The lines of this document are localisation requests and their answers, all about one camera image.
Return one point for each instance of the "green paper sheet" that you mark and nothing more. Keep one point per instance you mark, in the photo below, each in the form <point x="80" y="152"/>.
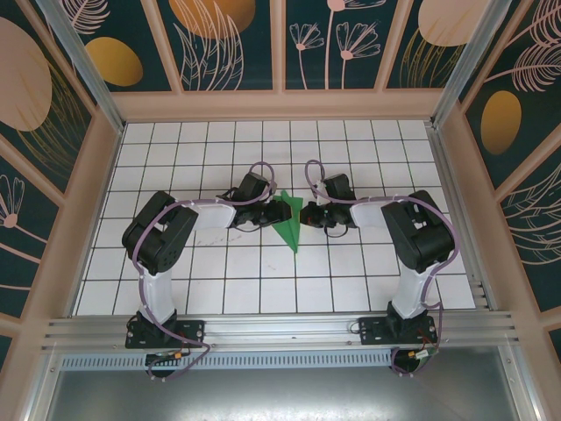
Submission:
<point x="289" y="228"/>

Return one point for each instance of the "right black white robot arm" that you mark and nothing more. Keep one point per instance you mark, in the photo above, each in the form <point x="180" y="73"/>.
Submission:
<point x="421" y="237"/>

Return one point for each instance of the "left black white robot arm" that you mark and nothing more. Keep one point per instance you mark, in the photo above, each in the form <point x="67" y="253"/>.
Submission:
<point x="153" y="237"/>

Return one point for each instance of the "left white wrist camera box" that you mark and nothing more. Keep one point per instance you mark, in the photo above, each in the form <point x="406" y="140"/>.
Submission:
<point x="274" y="195"/>

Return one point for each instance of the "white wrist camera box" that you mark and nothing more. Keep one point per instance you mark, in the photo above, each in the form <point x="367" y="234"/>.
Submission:
<point x="274" y="195"/>
<point x="323" y="197"/>

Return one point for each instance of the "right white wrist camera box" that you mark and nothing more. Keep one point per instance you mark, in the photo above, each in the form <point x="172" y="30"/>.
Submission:
<point x="323" y="197"/>

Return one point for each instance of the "long aluminium mounting rail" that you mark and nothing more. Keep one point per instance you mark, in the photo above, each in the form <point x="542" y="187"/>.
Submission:
<point x="280" y="329"/>

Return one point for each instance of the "aluminium side rail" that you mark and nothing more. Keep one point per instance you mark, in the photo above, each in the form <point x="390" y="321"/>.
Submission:
<point x="443" y="166"/>

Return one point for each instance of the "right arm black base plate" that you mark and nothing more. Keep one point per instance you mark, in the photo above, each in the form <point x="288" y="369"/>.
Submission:
<point x="372" y="331"/>

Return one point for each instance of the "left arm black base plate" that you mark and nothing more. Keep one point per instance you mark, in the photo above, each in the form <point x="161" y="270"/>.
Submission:
<point x="193" y="329"/>

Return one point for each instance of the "aluminium frame post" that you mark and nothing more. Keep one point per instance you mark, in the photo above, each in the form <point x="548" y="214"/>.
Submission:
<point x="464" y="61"/>
<point x="87" y="74"/>

